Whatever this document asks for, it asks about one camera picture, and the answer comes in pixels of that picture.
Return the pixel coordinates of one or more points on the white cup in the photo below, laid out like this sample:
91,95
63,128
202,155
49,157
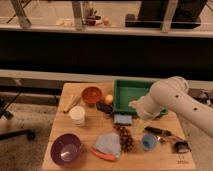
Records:
77,115

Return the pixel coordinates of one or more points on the bunch of dark grapes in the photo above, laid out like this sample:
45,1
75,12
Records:
126,140

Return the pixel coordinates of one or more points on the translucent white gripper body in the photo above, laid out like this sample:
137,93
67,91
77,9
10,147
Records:
143,122

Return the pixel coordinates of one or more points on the orange carrot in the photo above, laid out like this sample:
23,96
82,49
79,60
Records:
103,156

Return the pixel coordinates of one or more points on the blue sponge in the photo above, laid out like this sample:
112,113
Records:
122,119

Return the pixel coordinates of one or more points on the red bowl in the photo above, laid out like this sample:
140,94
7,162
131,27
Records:
91,95

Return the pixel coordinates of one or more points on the black office chair base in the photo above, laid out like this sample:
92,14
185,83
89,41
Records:
11,130

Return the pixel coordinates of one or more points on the blue folded cloth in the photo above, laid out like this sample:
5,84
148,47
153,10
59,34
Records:
108,143

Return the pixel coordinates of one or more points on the purple bowl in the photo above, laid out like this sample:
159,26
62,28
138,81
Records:
66,149

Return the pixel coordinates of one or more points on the small blue cup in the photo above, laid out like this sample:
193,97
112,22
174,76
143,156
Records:
148,142

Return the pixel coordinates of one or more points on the small orange fruit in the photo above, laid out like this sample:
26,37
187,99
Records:
109,99

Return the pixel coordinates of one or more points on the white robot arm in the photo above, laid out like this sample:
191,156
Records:
172,93

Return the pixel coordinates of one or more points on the black handled knife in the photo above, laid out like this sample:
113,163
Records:
162,132

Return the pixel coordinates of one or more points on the green plastic tray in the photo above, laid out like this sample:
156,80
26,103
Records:
126,91

